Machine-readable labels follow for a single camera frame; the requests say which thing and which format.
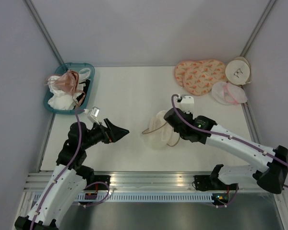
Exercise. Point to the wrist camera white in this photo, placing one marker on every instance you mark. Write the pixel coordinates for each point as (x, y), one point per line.
(92, 115)
(185, 103)

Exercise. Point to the aluminium rail front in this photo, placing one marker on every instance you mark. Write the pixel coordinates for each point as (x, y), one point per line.
(139, 182)

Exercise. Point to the floral heart laundry bag back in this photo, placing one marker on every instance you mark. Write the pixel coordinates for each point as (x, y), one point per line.
(182, 67)

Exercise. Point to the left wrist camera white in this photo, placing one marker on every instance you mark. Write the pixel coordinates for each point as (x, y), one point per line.
(92, 115)

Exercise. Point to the floral heart laundry bag front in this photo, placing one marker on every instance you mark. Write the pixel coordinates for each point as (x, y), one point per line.
(202, 75)

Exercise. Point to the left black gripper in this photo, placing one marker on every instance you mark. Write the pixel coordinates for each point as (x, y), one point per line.
(112, 136)

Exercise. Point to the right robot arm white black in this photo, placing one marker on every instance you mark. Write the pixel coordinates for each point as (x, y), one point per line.
(266, 167)

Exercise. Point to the white mesh bag pink trim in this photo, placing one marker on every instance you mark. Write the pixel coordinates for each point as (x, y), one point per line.
(228, 94)

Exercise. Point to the white slotted cable duct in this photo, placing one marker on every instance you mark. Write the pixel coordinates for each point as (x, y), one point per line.
(161, 197)

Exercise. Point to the round mesh bag at corner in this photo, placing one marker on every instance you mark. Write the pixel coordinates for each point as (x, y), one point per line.
(238, 71)

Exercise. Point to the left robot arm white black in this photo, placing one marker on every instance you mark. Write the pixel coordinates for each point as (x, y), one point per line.
(70, 176)

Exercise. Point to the pink satin bra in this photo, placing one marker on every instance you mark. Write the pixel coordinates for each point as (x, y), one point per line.
(67, 82)

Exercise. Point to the teal plastic basket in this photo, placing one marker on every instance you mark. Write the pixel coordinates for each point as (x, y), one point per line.
(62, 85)

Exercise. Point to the round mesh laundry bag glasses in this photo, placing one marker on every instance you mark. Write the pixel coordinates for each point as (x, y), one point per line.
(160, 133)

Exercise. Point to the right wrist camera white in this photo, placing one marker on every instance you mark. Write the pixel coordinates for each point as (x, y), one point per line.
(185, 103)

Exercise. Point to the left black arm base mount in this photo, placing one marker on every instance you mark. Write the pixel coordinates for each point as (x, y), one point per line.
(98, 183)

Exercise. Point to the black garment in basket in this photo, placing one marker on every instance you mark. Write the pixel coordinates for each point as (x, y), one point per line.
(81, 92)

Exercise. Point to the white bra in basket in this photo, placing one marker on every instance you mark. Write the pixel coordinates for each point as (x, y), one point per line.
(60, 101)

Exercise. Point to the floral heart laundry bag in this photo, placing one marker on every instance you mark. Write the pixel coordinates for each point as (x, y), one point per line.
(182, 67)
(202, 75)

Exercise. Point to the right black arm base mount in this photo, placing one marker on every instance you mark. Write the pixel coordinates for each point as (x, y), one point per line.
(203, 183)

